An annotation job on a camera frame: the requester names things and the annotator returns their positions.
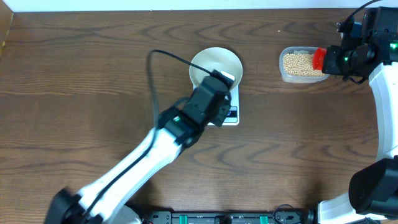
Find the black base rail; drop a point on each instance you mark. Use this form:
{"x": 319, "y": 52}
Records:
{"x": 283, "y": 216}

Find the red plastic measuring scoop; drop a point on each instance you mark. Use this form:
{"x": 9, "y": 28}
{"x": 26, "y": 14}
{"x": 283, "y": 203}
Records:
{"x": 318, "y": 58}

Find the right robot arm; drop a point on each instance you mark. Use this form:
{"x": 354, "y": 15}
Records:
{"x": 372, "y": 193}

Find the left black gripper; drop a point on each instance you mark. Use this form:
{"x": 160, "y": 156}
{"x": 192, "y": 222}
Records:
{"x": 222, "y": 110}

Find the soybeans in container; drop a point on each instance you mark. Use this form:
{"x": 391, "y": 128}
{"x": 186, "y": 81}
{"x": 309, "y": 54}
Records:
{"x": 300, "y": 65}

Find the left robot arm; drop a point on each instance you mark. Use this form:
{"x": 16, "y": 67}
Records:
{"x": 175, "y": 131}

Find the clear plastic container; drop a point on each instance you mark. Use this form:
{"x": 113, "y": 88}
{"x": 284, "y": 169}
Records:
{"x": 298, "y": 79}

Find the white round bowl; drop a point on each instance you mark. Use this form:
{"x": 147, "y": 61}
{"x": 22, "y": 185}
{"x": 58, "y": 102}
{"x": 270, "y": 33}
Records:
{"x": 222, "y": 60}

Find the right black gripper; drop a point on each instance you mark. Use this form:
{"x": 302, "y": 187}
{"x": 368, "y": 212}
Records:
{"x": 333, "y": 51}

